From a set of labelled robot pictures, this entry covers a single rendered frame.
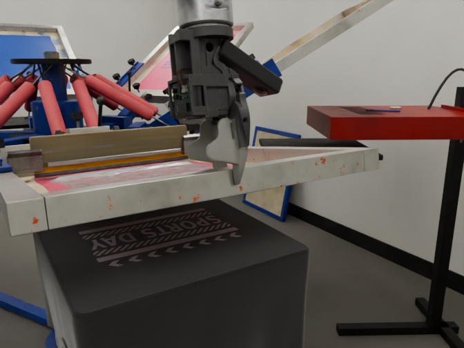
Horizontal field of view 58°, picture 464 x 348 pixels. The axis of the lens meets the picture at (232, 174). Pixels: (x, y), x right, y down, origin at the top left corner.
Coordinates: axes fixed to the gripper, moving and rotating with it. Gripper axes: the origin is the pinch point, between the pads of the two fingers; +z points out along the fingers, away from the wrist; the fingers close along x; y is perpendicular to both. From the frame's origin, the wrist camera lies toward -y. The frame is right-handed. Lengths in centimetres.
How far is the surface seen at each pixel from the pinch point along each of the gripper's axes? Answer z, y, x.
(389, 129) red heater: 0, -105, -56
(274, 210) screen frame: 70, -183, -241
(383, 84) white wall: -25, -200, -135
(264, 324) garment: 31.0, -11.2, -11.5
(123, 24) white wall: -136, -136, -454
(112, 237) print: 14.0, 9.5, -34.6
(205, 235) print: 15.4, -7.5, -25.5
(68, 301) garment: 17.5, 22.2, -14.4
